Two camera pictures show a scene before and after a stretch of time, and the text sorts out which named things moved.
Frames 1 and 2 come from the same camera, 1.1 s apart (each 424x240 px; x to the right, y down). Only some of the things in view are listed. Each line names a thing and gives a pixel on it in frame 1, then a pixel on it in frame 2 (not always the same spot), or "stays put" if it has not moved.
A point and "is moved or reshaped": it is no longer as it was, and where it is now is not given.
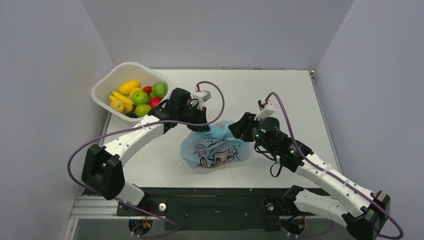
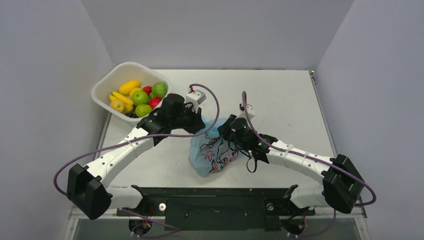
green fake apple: [140, 98] stays put
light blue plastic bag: [215, 148] is moved or reshaped
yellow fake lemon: [133, 90] stays put
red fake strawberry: [147, 89] stays put
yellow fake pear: [118, 105] stays put
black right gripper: [243, 125] to [226, 126]
